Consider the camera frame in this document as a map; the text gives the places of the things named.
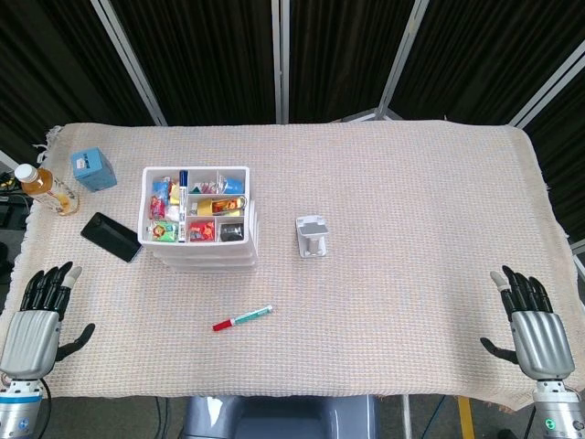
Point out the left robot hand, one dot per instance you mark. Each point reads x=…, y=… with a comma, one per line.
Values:
x=32, y=334

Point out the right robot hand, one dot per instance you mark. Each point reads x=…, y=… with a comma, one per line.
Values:
x=539, y=338

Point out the clear plastic drawer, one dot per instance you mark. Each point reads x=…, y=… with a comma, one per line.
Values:
x=205, y=251

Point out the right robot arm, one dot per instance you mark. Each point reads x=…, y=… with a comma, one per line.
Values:
x=557, y=411

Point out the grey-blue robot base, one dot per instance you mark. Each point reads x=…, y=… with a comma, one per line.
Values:
x=279, y=418

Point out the white drawer organizer box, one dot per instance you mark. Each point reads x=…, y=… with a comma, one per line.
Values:
x=147, y=201

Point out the blue cardboard box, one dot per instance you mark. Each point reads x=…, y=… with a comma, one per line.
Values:
x=93, y=169

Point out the black smartphone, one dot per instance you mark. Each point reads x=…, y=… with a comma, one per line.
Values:
x=112, y=237

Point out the tea bottle with white cap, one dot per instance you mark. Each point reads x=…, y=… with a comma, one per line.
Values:
x=48, y=189

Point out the metal table leg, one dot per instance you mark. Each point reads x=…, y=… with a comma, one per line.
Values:
x=407, y=418

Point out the beige woven tablecloth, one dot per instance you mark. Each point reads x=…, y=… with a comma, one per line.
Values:
x=388, y=297

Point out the green and red snack packet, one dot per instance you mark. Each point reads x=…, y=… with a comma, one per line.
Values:
x=163, y=231

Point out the pink candy packet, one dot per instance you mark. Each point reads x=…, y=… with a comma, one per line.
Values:
x=157, y=206

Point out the black folding screen panel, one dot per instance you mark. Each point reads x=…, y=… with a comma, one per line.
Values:
x=343, y=50
x=566, y=151
x=205, y=55
x=484, y=46
x=50, y=59

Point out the blue candy packet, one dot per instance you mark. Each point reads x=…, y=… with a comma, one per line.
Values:
x=161, y=187

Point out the blue-capped whiteboard marker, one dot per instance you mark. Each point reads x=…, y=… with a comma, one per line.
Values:
x=184, y=206

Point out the yellow candy packet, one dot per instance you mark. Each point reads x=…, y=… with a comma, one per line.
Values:
x=175, y=192

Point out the red-capped green marker pen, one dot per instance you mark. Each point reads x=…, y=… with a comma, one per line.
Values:
x=242, y=318

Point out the green triangular piece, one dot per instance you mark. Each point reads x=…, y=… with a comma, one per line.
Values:
x=198, y=188

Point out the white phone stand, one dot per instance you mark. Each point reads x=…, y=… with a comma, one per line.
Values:
x=313, y=238

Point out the blue paper packet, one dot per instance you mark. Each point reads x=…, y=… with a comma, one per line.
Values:
x=234, y=185

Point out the grey aluminium screen post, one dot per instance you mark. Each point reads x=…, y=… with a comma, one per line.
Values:
x=404, y=55
x=128, y=61
x=280, y=59
x=548, y=87

